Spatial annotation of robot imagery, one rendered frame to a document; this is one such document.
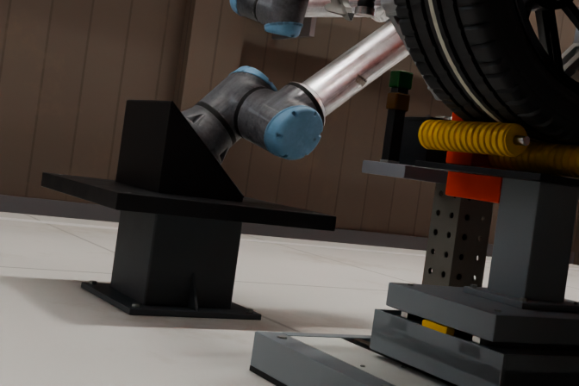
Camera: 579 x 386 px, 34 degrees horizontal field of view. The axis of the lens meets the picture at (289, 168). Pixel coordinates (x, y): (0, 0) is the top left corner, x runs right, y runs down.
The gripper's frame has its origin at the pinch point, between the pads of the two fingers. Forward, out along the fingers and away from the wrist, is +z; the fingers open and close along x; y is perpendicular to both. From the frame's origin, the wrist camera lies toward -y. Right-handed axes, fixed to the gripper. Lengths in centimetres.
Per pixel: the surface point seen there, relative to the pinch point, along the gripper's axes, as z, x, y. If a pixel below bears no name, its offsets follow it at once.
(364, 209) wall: -283, -158, -166
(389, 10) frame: 32.0, -0.5, 8.8
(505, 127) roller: 58, -15, -3
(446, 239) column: 13, -55, -27
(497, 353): 80, -46, 5
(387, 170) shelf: 10.6, -38.5, -9.1
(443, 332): 66, -49, 6
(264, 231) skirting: -269, -167, -99
